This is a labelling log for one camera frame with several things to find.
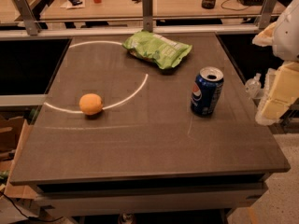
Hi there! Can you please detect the metal rail bracket left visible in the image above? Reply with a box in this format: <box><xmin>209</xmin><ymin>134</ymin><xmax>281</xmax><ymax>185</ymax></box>
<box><xmin>13</xmin><ymin>0</ymin><xmax>41</xmax><ymax>35</ymax></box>

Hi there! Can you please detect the orange fruit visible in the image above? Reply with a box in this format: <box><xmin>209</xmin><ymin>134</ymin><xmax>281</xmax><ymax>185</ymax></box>
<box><xmin>79</xmin><ymin>93</ymin><xmax>103</xmax><ymax>116</ymax></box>

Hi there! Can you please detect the black mesh cup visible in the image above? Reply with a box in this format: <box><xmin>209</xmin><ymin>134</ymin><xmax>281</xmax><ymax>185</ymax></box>
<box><xmin>202</xmin><ymin>0</ymin><xmax>217</xmax><ymax>9</ymax></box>

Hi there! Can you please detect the metal rail bracket middle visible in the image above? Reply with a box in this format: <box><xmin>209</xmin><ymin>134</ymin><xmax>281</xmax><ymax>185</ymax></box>
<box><xmin>142</xmin><ymin>0</ymin><xmax>153</xmax><ymax>32</ymax></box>

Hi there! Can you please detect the green chip bag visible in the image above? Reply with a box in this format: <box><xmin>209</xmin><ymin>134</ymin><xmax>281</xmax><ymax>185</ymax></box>
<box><xmin>122</xmin><ymin>31</ymin><xmax>192</xmax><ymax>70</ymax></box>

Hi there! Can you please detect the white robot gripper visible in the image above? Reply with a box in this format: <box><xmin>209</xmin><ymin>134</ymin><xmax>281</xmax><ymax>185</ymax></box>
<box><xmin>252</xmin><ymin>0</ymin><xmax>299</xmax><ymax>125</ymax></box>

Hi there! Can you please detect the metal rail bracket right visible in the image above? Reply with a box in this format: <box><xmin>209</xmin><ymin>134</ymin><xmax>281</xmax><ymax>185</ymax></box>
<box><xmin>255</xmin><ymin>0</ymin><xmax>278</xmax><ymax>30</ymax></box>

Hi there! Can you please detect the clear plastic bottle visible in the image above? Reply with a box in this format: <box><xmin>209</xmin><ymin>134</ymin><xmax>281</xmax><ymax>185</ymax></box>
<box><xmin>245</xmin><ymin>73</ymin><xmax>262</xmax><ymax>98</ymax></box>

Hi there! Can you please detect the metal rail bracket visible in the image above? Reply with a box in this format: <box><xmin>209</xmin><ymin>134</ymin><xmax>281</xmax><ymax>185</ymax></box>
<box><xmin>13</xmin><ymin>0</ymin><xmax>41</xmax><ymax>35</ymax></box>
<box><xmin>142</xmin><ymin>0</ymin><xmax>153</xmax><ymax>32</ymax></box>
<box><xmin>255</xmin><ymin>0</ymin><xmax>278</xmax><ymax>30</ymax></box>

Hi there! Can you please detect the blue pepsi can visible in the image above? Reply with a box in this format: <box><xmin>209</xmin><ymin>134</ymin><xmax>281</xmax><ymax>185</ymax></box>
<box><xmin>191</xmin><ymin>66</ymin><xmax>224</xmax><ymax>116</ymax></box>

